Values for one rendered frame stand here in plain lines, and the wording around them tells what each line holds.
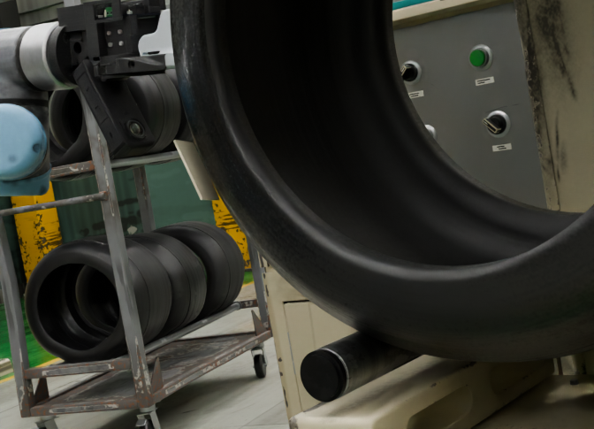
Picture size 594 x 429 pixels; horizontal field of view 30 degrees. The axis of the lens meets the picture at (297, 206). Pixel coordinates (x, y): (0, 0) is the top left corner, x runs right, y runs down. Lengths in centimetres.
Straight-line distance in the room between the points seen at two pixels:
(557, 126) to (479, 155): 48
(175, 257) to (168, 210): 678
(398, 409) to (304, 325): 89
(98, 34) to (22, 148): 15
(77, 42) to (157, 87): 370
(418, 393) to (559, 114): 36
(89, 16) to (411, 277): 49
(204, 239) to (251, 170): 432
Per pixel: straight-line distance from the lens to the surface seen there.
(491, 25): 165
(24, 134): 115
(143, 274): 455
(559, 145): 120
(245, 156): 95
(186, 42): 99
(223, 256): 526
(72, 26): 123
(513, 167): 165
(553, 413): 109
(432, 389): 101
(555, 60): 120
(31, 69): 126
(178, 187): 1159
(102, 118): 120
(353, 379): 94
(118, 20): 118
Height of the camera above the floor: 109
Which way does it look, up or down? 3 degrees down
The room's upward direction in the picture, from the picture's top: 10 degrees counter-clockwise
